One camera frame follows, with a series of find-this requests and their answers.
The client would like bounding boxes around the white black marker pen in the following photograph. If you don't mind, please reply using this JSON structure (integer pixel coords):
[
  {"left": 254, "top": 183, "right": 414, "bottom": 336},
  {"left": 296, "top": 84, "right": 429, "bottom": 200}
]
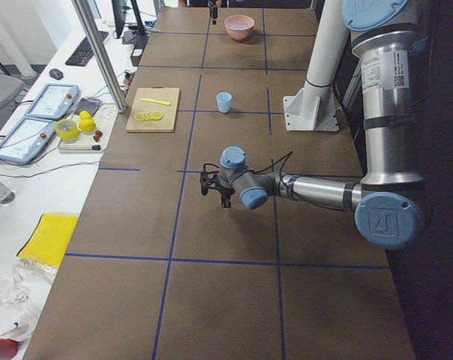
[{"left": 59, "top": 145, "right": 101, "bottom": 152}]

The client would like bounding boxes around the lemon slice left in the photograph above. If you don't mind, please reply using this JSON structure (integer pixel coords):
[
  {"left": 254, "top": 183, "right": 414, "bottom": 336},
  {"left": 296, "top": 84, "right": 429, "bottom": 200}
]
[{"left": 151, "top": 111, "right": 163, "bottom": 120}]

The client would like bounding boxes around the yellow tape roll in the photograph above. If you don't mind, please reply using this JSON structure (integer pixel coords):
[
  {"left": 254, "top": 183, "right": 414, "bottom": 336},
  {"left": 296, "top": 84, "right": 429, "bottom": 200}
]
[{"left": 55, "top": 119, "right": 80, "bottom": 141}]

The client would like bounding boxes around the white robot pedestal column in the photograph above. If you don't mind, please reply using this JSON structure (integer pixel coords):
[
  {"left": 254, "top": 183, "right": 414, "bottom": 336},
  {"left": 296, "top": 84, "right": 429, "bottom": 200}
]
[{"left": 283, "top": 0, "right": 350, "bottom": 131}]

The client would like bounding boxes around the dark notebook stack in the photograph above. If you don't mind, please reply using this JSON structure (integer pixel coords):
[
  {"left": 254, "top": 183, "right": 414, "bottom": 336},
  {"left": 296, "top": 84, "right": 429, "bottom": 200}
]
[{"left": 73, "top": 98, "right": 102, "bottom": 116}]

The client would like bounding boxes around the yellow cloth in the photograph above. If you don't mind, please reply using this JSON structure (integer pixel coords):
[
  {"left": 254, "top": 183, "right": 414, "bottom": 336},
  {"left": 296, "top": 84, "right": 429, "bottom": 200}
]
[{"left": 17, "top": 213, "right": 78, "bottom": 269}]

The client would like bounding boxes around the black keyboard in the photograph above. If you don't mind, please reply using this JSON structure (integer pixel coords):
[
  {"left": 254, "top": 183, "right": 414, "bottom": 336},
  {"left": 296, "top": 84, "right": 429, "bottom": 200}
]
[{"left": 65, "top": 37, "right": 94, "bottom": 67}]

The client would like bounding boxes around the yellow plastic knife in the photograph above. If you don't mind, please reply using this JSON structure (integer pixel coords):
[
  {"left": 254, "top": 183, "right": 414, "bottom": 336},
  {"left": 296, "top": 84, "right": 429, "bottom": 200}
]
[{"left": 140, "top": 97, "right": 172, "bottom": 106}]

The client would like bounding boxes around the lemon slice middle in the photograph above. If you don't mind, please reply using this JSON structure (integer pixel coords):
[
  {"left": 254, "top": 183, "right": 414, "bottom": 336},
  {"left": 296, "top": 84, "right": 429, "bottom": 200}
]
[{"left": 142, "top": 112, "right": 155, "bottom": 121}]

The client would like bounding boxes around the whole lemon upper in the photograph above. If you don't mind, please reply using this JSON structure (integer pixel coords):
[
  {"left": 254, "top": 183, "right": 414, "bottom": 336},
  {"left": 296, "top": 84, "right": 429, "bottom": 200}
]
[{"left": 79, "top": 110, "right": 92, "bottom": 120}]

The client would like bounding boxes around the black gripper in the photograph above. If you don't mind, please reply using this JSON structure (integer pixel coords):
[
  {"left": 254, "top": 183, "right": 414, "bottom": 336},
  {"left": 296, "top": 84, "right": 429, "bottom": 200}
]
[{"left": 215, "top": 183, "right": 235, "bottom": 208}]

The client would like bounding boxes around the white tray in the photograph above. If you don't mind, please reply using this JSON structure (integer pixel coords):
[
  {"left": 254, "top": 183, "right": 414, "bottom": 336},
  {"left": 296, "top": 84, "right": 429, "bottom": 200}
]
[{"left": 57, "top": 103, "right": 119, "bottom": 154}]

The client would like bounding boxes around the whole lemon lower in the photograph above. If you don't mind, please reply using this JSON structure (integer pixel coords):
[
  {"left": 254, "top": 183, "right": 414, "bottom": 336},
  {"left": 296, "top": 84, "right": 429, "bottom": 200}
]
[{"left": 78, "top": 118, "right": 97, "bottom": 133}]

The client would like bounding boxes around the upper teach pendant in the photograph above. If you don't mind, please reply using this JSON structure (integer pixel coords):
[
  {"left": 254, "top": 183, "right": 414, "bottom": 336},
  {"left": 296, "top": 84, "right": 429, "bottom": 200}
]
[{"left": 26, "top": 83, "right": 80, "bottom": 120}]

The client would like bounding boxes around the pink bowl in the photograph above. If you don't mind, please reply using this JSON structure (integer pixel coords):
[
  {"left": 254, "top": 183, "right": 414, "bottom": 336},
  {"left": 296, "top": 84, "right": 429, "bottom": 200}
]
[{"left": 224, "top": 15, "right": 255, "bottom": 41}]

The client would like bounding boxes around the lemon slice right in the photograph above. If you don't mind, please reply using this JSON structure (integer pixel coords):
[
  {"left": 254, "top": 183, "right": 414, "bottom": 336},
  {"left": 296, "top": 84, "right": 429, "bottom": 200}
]
[{"left": 135, "top": 112, "right": 145, "bottom": 122}]

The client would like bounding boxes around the black monitor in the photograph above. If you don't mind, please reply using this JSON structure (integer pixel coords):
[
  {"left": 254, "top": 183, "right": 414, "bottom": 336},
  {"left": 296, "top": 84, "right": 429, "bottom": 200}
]
[{"left": 111, "top": 0, "right": 131, "bottom": 38}]

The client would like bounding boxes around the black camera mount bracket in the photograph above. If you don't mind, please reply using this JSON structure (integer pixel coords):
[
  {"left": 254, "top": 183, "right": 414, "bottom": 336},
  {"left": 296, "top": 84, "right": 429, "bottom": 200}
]
[{"left": 199, "top": 171, "right": 218, "bottom": 196}]

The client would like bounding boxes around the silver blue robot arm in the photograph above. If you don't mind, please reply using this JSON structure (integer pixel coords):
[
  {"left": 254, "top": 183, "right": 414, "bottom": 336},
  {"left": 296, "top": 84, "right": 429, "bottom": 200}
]
[{"left": 201, "top": 1, "right": 430, "bottom": 251}]

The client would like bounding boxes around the lemon slice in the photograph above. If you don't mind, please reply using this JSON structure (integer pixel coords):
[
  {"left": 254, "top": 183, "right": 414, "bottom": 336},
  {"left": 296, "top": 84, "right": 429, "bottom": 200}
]
[
  {"left": 151, "top": 111, "right": 163, "bottom": 120},
  {"left": 142, "top": 112, "right": 155, "bottom": 121},
  {"left": 135, "top": 112, "right": 145, "bottom": 122}
]

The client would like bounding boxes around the grey computer mouse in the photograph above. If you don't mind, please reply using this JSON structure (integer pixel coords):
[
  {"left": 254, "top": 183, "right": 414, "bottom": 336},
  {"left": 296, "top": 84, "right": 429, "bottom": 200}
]
[{"left": 49, "top": 68, "right": 64, "bottom": 80}]

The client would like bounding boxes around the wooden cutting board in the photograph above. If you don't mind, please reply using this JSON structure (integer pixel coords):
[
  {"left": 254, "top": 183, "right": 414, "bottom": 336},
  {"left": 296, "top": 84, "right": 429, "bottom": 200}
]
[{"left": 125, "top": 87, "right": 180, "bottom": 134}]

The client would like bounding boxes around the grey office chair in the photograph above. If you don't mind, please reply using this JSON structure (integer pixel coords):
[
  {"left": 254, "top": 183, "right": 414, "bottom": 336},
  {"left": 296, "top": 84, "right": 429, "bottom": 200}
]
[{"left": 0, "top": 74, "right": 25, "bottom": 130}]

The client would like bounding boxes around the clear plastic bag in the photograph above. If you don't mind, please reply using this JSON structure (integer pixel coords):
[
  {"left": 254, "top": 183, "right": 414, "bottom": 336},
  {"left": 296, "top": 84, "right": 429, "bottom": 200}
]
[{"left": 0, "top": 260, "right": 58, "bottom": 342}]

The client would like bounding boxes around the lower teach pendant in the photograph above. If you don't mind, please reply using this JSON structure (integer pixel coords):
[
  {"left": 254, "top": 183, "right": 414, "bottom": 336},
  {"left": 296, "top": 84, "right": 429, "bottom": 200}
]
[{"left": 0, "top": 116, "right": 56, "bottom": 165}]

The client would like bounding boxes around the pile of clear ice cubes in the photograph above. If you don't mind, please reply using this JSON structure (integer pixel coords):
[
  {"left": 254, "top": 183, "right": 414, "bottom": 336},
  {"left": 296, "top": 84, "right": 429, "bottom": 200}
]
[{"left": 227, "top": 20, "right": 250, "bottom": 31}]

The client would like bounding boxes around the whole lemon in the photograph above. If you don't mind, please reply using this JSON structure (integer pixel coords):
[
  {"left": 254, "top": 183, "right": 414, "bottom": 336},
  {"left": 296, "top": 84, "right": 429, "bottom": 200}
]
[
  {"left": 78, "top": 118, "right": 97, "bottom": 133},
  {"left": 79, "top": 110, "right": 92, "bottom": 120}
]

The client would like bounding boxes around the light blue plastic cup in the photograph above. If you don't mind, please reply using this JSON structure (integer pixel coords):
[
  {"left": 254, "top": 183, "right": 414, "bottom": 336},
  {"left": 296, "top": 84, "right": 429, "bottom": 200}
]
[{"left": 216, "top": 91, "right": 233, "bottom": 113}]

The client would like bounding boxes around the aluminium frame post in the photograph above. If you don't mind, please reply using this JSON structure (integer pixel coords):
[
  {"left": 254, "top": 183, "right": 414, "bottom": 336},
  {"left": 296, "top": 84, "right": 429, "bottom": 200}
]
[{"left": 71, "top": 0, "right": 128, "bottom": 113}]

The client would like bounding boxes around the teach pendant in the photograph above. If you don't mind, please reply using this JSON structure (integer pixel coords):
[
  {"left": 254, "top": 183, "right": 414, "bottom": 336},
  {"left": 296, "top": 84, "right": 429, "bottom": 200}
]
[
  {"left": 26, "top": 83, "right": 80, "bottom": 120},
  {"left": 0, "top": 116, "right": 56, "bottom": 165}
]

